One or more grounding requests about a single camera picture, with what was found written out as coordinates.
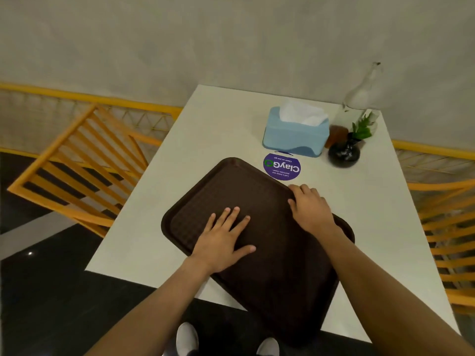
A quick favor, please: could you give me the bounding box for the person's right forearm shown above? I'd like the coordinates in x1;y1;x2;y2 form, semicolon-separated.
318;225;475;356

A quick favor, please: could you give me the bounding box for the person's white left shoe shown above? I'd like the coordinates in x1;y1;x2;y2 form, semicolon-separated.
175;322;200;356

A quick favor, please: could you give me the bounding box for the person's left forearm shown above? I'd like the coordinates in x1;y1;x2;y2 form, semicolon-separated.
84;256;215;356

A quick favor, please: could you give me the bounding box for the green plant sprig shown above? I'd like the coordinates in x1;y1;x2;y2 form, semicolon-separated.
350;112;374;141

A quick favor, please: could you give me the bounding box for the person's white right shoe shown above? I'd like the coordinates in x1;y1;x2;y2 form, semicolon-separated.
256;337;280;356

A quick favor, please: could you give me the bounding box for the person's white shoe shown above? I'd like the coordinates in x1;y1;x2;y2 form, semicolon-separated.
256;337;280;356
175;322;200;356

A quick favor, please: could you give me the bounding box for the black round vase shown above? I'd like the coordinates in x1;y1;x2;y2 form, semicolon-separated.
328;138;361;169

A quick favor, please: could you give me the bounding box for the light blue tissue box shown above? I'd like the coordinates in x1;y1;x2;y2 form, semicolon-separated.
262;106;330;158

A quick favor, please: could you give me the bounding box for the white tissue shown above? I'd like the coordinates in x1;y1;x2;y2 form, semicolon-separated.
279;99;329;127

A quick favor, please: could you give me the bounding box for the dark brown plastic tray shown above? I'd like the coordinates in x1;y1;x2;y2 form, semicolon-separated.
161;157;356;347

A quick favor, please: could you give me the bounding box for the person's left hand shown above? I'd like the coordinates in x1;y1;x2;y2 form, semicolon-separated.
190;207;257;275

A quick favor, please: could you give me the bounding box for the round purple sticker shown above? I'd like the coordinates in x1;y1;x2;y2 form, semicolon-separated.
263;151;302;181

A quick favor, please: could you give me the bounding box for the person's right hand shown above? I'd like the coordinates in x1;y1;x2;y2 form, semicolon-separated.
287;184;337;238

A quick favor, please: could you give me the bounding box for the orange slatted chair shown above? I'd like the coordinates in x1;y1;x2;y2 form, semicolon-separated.
7;103;164;239
406;179;475;316

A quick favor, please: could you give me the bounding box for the small brown cup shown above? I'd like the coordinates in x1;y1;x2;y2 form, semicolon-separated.
325;124;350;149

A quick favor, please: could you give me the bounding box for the clear glass bottle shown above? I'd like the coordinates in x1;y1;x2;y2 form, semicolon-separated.
331;62;383;136

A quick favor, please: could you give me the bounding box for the yellow mesh railing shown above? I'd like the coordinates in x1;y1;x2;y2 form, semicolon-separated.
0;82;184;171
391;139;475;184

